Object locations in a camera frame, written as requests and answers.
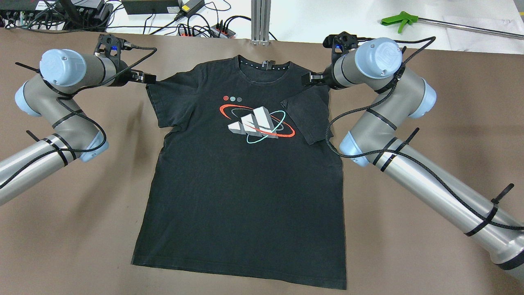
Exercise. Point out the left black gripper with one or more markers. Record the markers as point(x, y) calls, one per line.
point(121, 77)

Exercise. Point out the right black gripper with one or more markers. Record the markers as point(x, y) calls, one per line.
point(328, 77)

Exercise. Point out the black t-shirt with logo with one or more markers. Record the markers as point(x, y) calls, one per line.
point(245, 184)

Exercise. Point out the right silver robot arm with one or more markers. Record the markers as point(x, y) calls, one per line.
point(402, 94)

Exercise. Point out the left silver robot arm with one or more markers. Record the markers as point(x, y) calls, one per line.
point(49, 94)

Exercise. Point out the black power adapter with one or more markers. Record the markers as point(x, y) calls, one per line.
point(143, 7)

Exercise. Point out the power strip with red switches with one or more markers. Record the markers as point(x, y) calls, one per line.
point(217, 31)

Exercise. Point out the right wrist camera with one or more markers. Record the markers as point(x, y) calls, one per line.
point(341, 43)

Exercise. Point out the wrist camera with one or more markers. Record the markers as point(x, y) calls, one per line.
point(109, 45)
point(341, 43)

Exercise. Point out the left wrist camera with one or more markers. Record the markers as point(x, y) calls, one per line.
point(109, 45)

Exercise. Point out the aluminium frame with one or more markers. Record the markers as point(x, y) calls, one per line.
point(260, 20)

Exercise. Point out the green handled reach grabber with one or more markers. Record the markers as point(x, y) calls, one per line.
point(404, 18)

